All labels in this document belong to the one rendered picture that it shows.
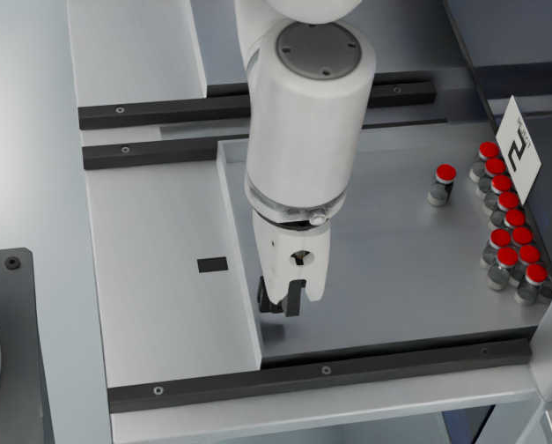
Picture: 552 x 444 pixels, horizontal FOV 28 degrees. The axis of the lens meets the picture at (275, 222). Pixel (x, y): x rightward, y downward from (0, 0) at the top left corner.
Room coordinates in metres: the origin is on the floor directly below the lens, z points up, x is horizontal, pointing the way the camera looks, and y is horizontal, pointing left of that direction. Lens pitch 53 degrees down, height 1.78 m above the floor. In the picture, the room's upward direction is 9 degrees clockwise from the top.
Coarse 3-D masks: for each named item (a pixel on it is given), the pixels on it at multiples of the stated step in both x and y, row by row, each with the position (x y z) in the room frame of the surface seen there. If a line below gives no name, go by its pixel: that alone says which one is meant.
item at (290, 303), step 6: (294, 282) 0.53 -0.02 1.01; (300, 282) 0.53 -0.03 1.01; (288, 288) 0.53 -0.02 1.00; (294, 288) 0.53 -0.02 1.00; (300, 288) 0.53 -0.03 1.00; (288, 294) 0.52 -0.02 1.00; (294, 294) 0.53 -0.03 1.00; (300, 294) 0.53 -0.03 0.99; (282, 300) 0.54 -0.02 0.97; (288, 300) 0.52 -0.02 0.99; (294, 300) 0.52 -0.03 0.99; (282, 306) 0.53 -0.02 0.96; (288, 306) 0.52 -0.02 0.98; (294, 306) 0.52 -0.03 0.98; (288, 312) 0.52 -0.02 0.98; (294, 312) 0.52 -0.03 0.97
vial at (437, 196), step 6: (432, 180) 0.75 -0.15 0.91; (438, 180) 0.74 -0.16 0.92; (432, 186) 0.75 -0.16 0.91; (438, 186) 0.74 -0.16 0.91; (444, 186) 0.74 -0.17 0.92; (450, 186) 0.74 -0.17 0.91; (432, 192) 0.74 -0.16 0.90; (438, 192) 0.74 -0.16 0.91; (444, 192) 0.74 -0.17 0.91; (432, 198) 0.74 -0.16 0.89; (438, 198) 0.74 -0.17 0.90; (444, 198) 0.74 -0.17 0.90; (438, 204) 0.74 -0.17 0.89; (444, 204) 0.74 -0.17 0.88
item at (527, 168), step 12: (516, 108) 0.73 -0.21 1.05; (504, 120) 0.75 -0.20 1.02; (516, 120) 0.73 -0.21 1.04; (504, 132) 0.74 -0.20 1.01; (516, 132) 0.72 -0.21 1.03; (504, 144) 0.73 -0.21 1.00; (528, 144) 0.70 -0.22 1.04; (504, 156) 0.72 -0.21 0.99; (516, 156) 0.71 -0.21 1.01; (528, 156) 0.69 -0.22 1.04; (528, 168) 0.68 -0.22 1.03; (516, 180) 0.69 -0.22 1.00; (528, 180) 0.68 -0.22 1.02; (528, 192) 0.67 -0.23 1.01
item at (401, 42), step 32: (192, 0) 0.96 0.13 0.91; (224, 0) 1.01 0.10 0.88; (384, 0) 1.05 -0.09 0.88; (416, 0) 1.06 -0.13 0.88; (192, 32) 0.93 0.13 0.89; (224, 32) 0.95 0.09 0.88; (384, 32) 0.99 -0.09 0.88; (416, 32) 1.00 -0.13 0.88; (448, 32) 1.01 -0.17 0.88; (224, 64) 0.90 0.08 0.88; (384, 64) 0.94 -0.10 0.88; (416, 64) 0.95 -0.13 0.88; (448, 64) 0.96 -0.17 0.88; (224, 96) 0.84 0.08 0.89
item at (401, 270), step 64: (384, 128) 0.81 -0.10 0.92; (448, 128) 0.83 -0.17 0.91; (384, 192) 0.75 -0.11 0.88; (256, 256) 0.64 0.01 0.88; (384, 256) 0.66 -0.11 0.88; (448, 256) 0.68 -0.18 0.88; (256, 320) 0.55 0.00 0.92; (320, 320) 0.58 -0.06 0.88; (384, 320) 0.59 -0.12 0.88; (448, 320) 0.60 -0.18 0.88; (512, 320) 0.61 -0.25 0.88
